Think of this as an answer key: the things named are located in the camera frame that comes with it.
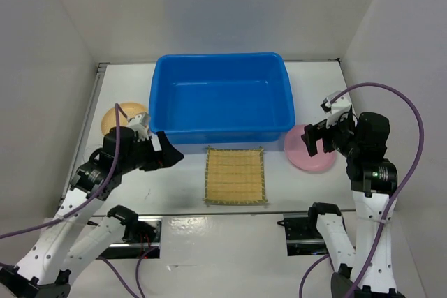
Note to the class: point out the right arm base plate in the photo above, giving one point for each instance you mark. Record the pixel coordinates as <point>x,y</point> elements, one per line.
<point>301,238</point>

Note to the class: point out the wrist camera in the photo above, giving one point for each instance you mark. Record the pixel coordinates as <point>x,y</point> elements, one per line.
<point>140,125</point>
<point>336,103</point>

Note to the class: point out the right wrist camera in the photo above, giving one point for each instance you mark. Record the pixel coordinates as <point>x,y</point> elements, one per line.
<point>336,103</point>

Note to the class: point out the beige bear plate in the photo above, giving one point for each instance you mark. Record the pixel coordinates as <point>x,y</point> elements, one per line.
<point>130,109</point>

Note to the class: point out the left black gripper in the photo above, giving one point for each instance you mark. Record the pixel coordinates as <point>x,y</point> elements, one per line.
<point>166,157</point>

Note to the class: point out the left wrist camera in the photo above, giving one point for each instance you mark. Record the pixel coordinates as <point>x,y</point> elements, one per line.
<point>140,125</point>

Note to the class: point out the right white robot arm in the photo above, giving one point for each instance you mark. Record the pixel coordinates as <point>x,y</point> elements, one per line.
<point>362,269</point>

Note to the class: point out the pink plastic plate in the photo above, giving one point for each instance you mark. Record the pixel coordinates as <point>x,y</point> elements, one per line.
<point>296,152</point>

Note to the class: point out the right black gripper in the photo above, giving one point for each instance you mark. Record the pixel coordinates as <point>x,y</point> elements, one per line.
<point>310,130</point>

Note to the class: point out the bamboo woven mat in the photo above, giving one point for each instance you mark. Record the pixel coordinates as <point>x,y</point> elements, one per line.
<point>235,177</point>

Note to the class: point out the blue plastic bin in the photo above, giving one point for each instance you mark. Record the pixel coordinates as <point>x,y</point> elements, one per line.
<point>221,98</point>

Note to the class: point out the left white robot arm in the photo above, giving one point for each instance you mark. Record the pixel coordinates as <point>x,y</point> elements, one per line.
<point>60,255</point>

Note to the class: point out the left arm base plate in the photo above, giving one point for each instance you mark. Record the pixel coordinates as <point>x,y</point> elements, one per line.
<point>146,241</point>

